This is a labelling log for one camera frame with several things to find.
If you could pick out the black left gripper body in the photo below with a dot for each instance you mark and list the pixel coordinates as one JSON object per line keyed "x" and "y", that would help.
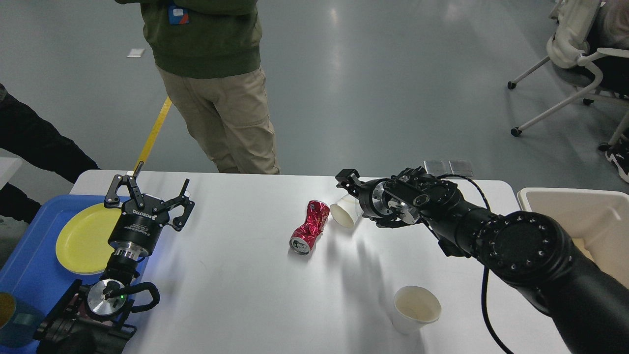
{"x": 139, "y": 226}

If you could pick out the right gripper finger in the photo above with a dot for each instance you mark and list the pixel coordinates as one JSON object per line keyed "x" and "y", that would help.
{"x": 349, "y": 180}

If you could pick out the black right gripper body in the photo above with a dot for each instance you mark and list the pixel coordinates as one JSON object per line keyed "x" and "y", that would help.
{"x": 373, "y": 200}

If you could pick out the crushed white paper cup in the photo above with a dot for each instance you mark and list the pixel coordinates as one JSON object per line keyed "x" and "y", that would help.
{"x": 346, "y": 211}

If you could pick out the yellow plate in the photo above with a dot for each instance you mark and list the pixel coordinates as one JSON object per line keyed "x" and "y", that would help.
{"x": 82, "y": 246}

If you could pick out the crushed red soda can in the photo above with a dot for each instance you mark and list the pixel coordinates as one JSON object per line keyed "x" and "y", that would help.
{"x": 303, "y": 239}

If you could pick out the dark teal mug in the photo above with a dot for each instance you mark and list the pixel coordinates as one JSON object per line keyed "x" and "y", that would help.
{"x": 19, "y": 321}

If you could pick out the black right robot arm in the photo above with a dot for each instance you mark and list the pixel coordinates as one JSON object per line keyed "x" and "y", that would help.
{"x": 529, "y": 251}

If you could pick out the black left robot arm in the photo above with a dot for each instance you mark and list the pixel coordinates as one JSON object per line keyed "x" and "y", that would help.
{"x": 91, "y": 318}

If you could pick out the metal floor socket left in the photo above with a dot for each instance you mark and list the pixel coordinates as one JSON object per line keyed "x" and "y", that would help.
{"x": 437, "y": 167}

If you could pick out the metal floor socket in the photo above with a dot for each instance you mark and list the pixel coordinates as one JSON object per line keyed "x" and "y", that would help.
{"x": 437, "y": 167}
{"x": 461, "y": 167}

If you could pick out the metal floor socket right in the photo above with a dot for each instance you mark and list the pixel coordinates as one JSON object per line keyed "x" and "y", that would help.
{"x": 461, "y": 167}

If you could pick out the person in black clothes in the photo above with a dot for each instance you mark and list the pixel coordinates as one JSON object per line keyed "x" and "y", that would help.
{"x": 24, "y": 133}

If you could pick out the white side table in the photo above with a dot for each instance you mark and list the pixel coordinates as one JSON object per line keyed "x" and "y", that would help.
{"x": 8, "y": 167}

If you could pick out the person in green sweater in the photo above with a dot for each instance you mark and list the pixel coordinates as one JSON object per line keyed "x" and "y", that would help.
{"x": 208, "y": 56}

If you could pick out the beige plastic bin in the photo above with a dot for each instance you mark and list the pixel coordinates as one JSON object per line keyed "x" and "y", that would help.
{"x": 597, "y": 220}

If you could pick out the white office chair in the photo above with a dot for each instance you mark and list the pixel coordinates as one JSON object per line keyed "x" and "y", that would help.
{"x": 573, "y": 60}

